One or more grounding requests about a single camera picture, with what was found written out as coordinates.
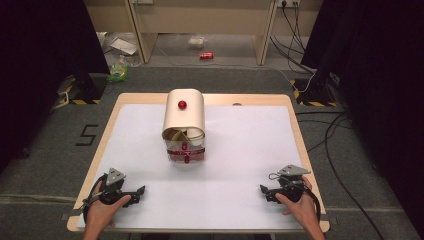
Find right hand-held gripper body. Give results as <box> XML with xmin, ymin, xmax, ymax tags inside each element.
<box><xmin>276</xmin><ymin>164</ymin><xmax>312</xmax><ymax>203</ymax></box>

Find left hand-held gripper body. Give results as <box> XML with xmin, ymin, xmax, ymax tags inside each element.
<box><xmin>98</xmin><ymin>167</ymin><xmax>138</xmax><ymax>206</ymax></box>

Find cream roll-top storage box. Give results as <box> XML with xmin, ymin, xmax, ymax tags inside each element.
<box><xmin>161</xmin><ymin>88</ymin><xmax>206</xmax><ymax>165</ymax></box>

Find person's right hand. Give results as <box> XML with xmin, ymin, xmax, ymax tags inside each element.
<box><xmin>275</xmin><ymin>176</ymin><xmax>320</xmax><ymax>231</ymax></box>

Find person's left hand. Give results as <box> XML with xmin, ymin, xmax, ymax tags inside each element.
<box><xmin>84</xmin><ymin>181</ymin><xmax>132</xmax><ymax>231</ymax></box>

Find wooden table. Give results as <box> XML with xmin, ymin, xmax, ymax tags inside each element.
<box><xmin>66</xmin><ymin>92</ymin><xmax>331</xmax><ymax>234</ymax></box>

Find white cup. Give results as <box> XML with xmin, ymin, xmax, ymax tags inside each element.
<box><xmin>186</xmin><ymin>128</ymin><xmax>205</xmax><ymax>146</ymax></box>

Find black stand base striped tape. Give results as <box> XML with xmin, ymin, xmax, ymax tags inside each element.
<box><xmin>57</xmin><ymin>73</ymin><xmax>108</xmax><ymax>106</ymax></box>
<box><xmin>289</xmin><ymin>78</ymin><xmax>338</xmax><ymax>108</ymax></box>

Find green plastic bag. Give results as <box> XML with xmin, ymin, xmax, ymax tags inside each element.
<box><xmin>106</xmin><ymin>62</ymin><xmax>130</xmax><ymax>84</ymax></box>

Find black curtain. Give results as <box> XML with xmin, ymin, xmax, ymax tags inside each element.
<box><xmin>0</xmin><ymin>0</ymin><xmax>111</xmax><ymax>171</ymax></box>
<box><xmin>300</xmin><ymin>0</ymin><xmax>424</xmax><ymax>238</ymax></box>

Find clear plastic food container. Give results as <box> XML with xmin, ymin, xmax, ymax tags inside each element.
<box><xmin>187</xmin><ymin>35</ymin><xmax>207</xmax><ymax>48</ymax></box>

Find beige wooden desk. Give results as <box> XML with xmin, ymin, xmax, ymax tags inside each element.
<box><xmin>83</xmin><ymin>0</ymin><xmax>324</xmax><ymax>66</ymax></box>

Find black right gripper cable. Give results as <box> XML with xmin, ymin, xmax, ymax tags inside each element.
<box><xmin>299</xmin><ymin>181</ymin><xmax>323</xmax><ymax>222</ymax></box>

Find black floor cable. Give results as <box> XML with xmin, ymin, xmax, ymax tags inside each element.
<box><xmin>294</xmin><ymin>111</ymin><xmax>386</xmax><ymax>240</ymax></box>

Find white floor cable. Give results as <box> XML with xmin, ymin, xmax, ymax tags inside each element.
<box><xmin>155</xmin><ymin>42</ymin><xmax>316</xmax><ymax>94</ymax></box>

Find black power cables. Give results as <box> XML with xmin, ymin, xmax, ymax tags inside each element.
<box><xmin>269</xmin><ymin>2</ymin><xmax>316</xmax><ymax>74</ymax></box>

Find white wall power socket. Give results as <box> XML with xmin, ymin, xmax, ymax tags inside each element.
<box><xmin>277</xmin><ymin>0</ymin><xmax>301</xmax><ymax>9</ymax></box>

